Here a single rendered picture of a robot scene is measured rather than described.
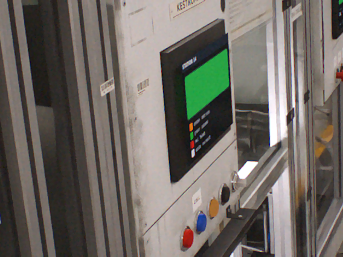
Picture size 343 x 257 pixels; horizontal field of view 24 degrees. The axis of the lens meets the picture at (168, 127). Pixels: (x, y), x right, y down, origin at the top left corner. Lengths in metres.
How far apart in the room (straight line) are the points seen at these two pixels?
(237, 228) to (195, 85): 0.32
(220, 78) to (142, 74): 0.25
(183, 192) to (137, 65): 0.27
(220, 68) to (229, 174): 0.23
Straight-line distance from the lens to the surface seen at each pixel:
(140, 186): 1.10
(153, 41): 1.12
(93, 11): 0.98
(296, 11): 1.91
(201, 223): 1.30
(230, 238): 1.38
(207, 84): 1.25
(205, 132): 1.25
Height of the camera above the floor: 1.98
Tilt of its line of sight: 18 degrees down
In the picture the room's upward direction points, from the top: 5 degrees counter-clockwise
